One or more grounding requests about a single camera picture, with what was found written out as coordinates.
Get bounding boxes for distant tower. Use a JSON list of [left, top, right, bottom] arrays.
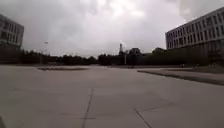
[[118, 43, 124, 55]]

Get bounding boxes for pale pole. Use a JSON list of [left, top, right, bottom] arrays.
[[123, 54, 128, 66]]

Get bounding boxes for row of dark trees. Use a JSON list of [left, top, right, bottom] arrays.
[[13, 46, 214, 67]]

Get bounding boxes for long pale building, window rows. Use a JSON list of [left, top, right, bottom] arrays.
[[164, 7, 224, 66]]

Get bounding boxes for raised paved strip with kerb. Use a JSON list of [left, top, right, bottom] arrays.
[[136, 68, 224, 87]]

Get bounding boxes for tall floodlight pole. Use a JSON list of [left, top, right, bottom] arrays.
[[43, 40, 50, 56]]

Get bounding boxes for grey building with window rows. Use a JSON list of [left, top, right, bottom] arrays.
[[0, 13, 25, 64]]

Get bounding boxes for low planting bed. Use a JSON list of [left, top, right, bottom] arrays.
[[37, 66, 90, 72]]

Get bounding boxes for grey concrete slab plaza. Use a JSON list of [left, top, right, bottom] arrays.
[[0, 64, 224, 128]]

